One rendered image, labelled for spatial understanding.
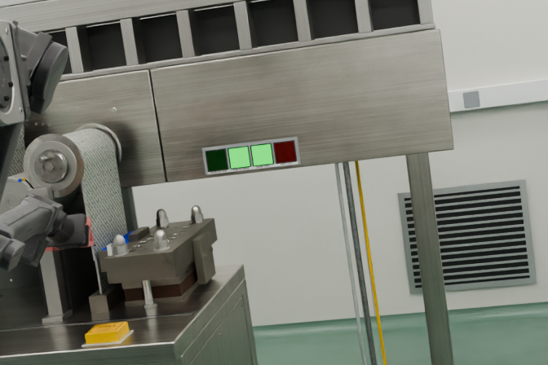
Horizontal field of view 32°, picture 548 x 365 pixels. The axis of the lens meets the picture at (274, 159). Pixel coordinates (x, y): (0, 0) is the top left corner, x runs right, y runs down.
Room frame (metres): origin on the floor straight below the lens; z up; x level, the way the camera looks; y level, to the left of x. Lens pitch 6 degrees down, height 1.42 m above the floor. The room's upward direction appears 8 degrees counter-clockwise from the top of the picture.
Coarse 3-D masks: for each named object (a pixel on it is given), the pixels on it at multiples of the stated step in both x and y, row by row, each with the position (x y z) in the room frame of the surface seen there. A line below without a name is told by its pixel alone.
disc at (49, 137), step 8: (40, 136) 2.16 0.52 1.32; (48, 136) 2.16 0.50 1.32; (56, 136) 2.16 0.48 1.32; (64, 136) 2.16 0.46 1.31; (32, 144) 2.17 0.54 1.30; (64, 144) 2.15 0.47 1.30; (72, 144) 2.15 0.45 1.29; (80, 152) 2.15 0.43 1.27; (24, 160) 2.17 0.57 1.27; (80, 160) 2.15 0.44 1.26; (24, 168) 2.17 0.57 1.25; (80, 168) 2.15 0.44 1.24; (80, 176) 2.15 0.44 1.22; (32, 184) 2.17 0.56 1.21; (72, 184) 2.15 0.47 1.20; (56, 192) 2.16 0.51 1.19; (64, 192) 2.16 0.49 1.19
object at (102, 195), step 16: (96, 176) 2.24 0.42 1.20; (112, 176) 2.34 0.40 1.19; (96, 192) 2.22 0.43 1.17; (112, 192) 2.32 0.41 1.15; (96, 208) 2.21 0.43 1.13; (112, 208) 2.30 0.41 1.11; (96, 224) 2.19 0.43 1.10; (112, 224) 2.29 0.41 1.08; (96, 240) 2.18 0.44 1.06; (112, 240) 2.27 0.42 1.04; (96, 256) 2.16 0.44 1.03
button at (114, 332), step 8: (96, 328) 1.91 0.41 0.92; (104, 328) 1.90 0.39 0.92; (112, 328) 1.89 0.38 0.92; (120, 328) 1.89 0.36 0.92; (128, 328) 1.93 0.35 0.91; (88, 336) 1.88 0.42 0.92; (96, 336) 1.87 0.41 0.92; (104, 336) 1.87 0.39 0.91; (112, 336) 1.87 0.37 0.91; (120, 336) 1.88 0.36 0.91
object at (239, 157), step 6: (228, 150) 2.41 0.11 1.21; (234, 150) 2.41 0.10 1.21; (240, 150) 2.41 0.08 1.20; (246, 150) 2.41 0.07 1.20; (234, 156) 2.41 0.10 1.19; (240, 156) 2.41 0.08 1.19; (246, 156) 2.41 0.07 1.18; (234, 162) 2.41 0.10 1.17; (240, 162) 2.41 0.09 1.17; (246, 162) 2.41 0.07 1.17
